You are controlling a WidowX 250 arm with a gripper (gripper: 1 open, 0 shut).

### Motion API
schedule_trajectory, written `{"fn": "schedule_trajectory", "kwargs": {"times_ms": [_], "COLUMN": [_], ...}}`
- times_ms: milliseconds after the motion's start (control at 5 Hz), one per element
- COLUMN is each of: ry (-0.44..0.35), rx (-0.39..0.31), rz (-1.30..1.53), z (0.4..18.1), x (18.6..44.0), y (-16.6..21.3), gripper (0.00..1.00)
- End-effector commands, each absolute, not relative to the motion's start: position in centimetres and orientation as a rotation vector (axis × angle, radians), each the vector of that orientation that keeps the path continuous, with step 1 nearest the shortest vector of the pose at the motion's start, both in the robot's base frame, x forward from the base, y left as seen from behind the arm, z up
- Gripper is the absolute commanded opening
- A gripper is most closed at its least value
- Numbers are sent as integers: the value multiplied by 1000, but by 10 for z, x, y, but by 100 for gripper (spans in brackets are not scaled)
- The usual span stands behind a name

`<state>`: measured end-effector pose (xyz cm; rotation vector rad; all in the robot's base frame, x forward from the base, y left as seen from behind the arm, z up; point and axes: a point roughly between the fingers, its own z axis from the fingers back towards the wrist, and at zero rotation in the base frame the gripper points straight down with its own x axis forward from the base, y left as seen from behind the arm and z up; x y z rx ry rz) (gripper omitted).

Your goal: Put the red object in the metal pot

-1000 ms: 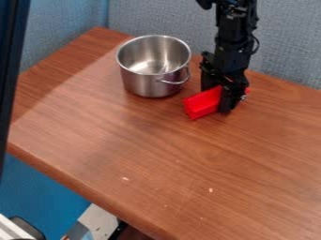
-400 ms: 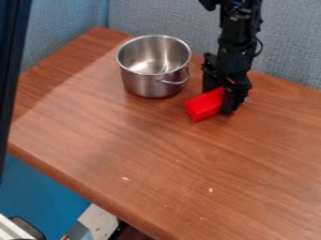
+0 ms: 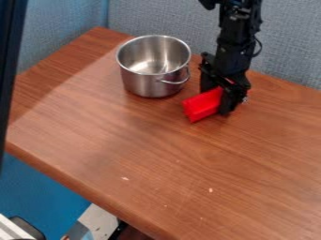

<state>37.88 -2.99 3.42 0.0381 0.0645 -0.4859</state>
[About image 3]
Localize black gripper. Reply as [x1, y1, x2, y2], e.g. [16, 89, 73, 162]
[198, 37, 254, 116]

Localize red plastic block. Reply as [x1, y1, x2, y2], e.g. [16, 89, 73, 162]
[182, 86, 223, 123]

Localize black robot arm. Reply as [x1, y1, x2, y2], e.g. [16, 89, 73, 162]
[198, 0, 262, 115]

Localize metal pot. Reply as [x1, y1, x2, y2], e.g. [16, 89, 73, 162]
[115, 35, 191, 98]

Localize grey white box under table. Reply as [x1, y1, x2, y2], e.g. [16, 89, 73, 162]
[60, 204, 117, 240]

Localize dark vertical bar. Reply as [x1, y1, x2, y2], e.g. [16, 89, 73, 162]
[0, 0, 29, 172]

